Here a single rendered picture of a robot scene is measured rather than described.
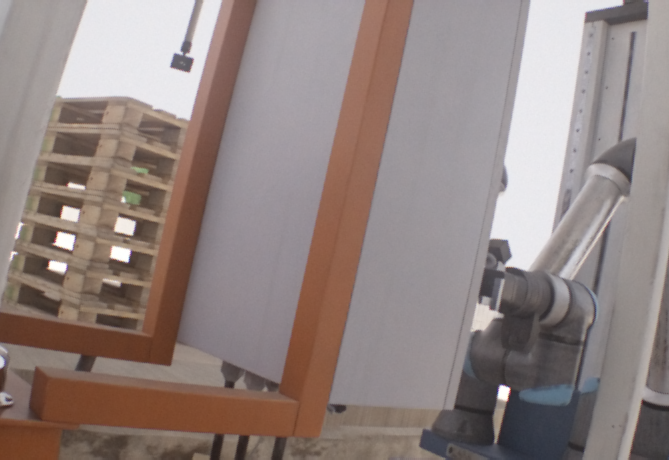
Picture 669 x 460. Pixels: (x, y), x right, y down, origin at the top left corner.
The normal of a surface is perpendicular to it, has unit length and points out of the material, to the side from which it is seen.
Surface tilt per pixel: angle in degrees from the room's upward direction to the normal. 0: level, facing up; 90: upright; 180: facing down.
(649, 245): 100
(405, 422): 90
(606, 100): 90
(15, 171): 93
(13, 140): 93
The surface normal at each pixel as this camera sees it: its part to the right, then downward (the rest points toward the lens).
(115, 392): 0.66, 0.10
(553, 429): -0.81, -0.21
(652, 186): -0.75, -0.04
